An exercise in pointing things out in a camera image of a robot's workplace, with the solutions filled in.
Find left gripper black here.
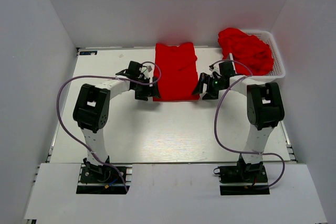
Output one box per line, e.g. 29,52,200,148
133,76,161,101

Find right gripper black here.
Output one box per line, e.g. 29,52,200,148
192,72,226,100

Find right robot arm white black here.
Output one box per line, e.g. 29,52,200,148
192,60,285,182

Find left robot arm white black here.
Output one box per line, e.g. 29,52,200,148
73,61,162,182

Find red t shirt pile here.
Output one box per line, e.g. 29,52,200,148
218,28,274,76

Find blue table label sticker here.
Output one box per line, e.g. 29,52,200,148
79,50,98,56

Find white plastic basket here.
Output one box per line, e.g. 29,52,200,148
242,29,286,82

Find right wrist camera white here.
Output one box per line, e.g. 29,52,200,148
209,65,221,78

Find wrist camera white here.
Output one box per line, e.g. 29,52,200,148
145,66,152,72
209,65,221,78

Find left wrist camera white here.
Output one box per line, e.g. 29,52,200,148
145,66,152,72

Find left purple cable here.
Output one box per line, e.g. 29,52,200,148
56,62,162,193

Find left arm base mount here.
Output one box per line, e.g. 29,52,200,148
76,164,127,195

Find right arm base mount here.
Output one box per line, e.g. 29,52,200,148
213,165,270,196

